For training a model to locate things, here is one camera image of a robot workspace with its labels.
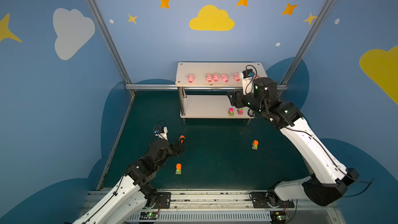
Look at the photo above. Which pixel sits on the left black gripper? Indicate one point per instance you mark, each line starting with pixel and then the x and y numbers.
pixel 174 146

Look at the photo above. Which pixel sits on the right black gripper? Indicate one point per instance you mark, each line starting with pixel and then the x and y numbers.
pixel 235 99

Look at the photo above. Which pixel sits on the orange toy car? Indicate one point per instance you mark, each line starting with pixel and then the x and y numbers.
pixel 182 138

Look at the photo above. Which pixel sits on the pink pig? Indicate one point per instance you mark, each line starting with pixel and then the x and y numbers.
pixel 209 78
pixel 216 77
pixel 237 77
pixel 191 78
pixel 225 78

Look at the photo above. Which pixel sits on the orange green toy truck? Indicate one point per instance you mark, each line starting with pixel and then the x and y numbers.
pixel 178 169
pixel 255 145

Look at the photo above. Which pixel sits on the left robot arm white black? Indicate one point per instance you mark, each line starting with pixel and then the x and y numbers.
pixel 132 192

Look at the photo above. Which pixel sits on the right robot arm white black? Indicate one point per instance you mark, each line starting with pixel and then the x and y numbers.
pixel 329 179

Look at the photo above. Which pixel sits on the white two-tier shelf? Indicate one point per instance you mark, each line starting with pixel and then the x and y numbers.
pixel 199 82

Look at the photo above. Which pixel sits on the left controller board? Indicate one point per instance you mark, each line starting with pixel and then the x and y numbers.
pixel 148 216

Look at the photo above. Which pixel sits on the controller board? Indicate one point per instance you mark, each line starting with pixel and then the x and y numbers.
pixel 148 216
pixel 278 217

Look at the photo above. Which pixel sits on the right controller board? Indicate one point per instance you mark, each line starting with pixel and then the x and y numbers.
pixel 278 217

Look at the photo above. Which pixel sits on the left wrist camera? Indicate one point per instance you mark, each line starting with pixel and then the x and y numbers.
pixel 160 132

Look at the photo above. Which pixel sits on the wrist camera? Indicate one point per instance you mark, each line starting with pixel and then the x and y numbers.
pixel 248 77
pixel 160 132

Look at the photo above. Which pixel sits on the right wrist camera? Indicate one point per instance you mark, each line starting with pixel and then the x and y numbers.
pixel 248 77

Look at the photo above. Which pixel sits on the right aluminium frame post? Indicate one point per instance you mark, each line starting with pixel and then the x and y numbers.
pixel 309 38

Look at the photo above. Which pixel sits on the aluminium frame post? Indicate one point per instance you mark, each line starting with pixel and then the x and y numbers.
pixel 99 20
pixel 309 38

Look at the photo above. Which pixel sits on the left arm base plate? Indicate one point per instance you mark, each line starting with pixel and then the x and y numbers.
pixel 161 200

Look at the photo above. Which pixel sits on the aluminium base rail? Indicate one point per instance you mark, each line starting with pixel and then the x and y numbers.
pixel 191 206

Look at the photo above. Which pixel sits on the rear aluminium frame bar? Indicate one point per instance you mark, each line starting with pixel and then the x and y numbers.
pixel 165 87

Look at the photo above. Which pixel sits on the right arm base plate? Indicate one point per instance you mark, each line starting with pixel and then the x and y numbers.
pixel 269 200

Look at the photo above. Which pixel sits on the left aluminium frame post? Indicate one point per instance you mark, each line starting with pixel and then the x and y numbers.
pixel 99 20

